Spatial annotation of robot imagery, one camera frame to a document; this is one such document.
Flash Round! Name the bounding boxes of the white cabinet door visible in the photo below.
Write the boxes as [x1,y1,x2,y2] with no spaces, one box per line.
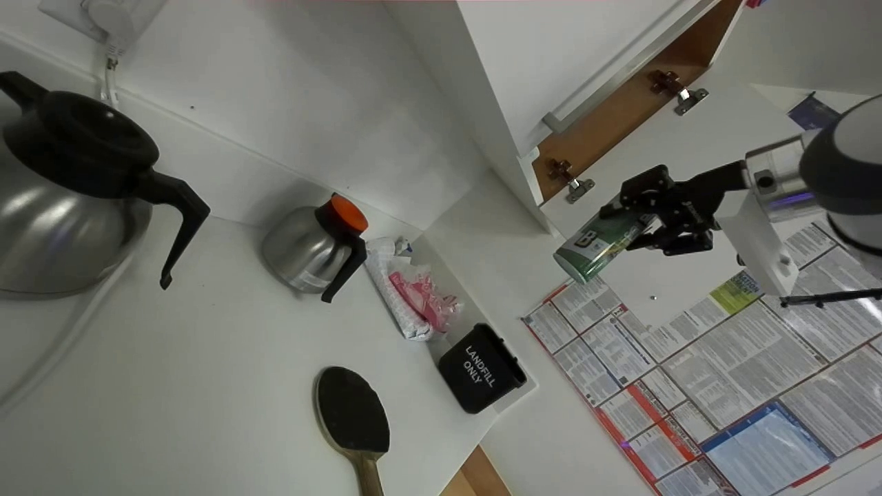
[454,0,720,150]

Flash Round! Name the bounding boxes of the green spray can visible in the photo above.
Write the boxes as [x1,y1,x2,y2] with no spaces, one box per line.
[554,210,646,285]

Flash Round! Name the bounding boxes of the wall information poster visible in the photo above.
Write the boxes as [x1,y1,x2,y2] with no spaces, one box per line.
[523,227,882,496]

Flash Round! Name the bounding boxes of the orange lid coffee pot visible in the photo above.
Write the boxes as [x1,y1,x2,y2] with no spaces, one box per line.
[260,194,370,304]

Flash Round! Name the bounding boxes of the black lid coffee pot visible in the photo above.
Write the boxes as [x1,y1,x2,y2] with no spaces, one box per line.
[0,73,209,297]

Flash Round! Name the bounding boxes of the black trash bin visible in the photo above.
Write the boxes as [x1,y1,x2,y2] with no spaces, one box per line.
[435,322,527,414]

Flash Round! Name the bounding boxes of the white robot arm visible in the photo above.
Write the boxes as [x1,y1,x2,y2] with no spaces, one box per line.
[601,97,882,308]

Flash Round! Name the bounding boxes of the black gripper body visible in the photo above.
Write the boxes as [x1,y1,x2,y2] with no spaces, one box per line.
[617,159,748,256]

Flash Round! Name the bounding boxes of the open upper cabinet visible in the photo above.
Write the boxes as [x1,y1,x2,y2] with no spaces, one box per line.
[386,0,745,228]

